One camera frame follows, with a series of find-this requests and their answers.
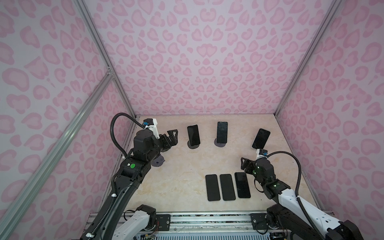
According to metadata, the purple stand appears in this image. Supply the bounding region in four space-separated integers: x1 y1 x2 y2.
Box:
151 155 165 167

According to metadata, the black phone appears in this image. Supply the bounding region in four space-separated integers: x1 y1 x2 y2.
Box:
216 122 228 144
187 125 201 145
235 172 251 199
220 174 236 201
252 129 271 149

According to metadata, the pink-edged phone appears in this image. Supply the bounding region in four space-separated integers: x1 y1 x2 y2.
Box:
205 174 221 202

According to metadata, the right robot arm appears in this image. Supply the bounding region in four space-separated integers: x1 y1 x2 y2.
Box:
241 156 363 240

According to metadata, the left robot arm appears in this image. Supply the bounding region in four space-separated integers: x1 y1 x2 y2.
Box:
80 129 178 240

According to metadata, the back left dark stand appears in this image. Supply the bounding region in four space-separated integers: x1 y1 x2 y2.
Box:
187 141 200 150

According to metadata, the dark stand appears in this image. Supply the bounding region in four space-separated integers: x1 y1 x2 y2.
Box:
214 139 226 148
187 141 200 150

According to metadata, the back centre dark stand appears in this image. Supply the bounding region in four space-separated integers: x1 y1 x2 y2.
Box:
214 139 226 148

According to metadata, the left diagonal aluminium bar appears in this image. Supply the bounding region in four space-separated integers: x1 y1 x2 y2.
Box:
1 73 114 240

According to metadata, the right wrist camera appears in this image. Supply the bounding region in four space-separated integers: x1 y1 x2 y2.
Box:
256 149 268 161

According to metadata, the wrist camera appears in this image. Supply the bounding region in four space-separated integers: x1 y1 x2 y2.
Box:
143 119 160 139
256 149 268 161

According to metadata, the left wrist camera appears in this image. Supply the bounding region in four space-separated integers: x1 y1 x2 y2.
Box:
143 119 160 139

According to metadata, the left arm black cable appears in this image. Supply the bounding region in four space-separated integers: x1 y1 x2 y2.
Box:
109 112 145 158

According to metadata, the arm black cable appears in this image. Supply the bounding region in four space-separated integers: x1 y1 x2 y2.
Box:
109 112 145 158
253 150 326 240

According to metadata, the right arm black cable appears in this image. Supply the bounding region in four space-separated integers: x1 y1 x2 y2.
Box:
253 150 326 240

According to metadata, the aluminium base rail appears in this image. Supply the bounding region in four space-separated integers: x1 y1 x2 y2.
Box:
79 209 343 240

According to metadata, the left corner aluminium post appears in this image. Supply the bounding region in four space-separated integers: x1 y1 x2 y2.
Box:
73 0 137 117

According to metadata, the corner aluminium post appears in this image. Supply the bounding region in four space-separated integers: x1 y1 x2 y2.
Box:
274 0 344 118
73 0 137 117

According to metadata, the right corner aluminium post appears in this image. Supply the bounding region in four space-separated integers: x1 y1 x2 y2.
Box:
274 0 344 118

